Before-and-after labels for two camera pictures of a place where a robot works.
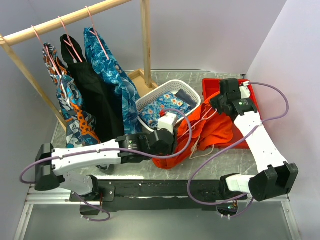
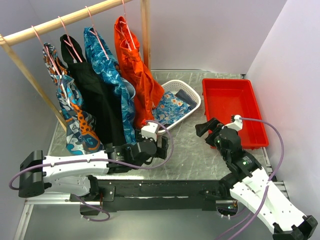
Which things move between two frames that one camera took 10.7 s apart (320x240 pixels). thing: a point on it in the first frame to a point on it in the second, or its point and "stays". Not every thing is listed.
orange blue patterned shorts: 78,126 stays
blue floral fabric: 149,113 stays
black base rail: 158,194 stays
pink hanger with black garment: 71,48 stays
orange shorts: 210,127 to 145,89
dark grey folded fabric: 186,98 stays
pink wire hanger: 203,118 to 125,22
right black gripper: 214,102 to 202,128
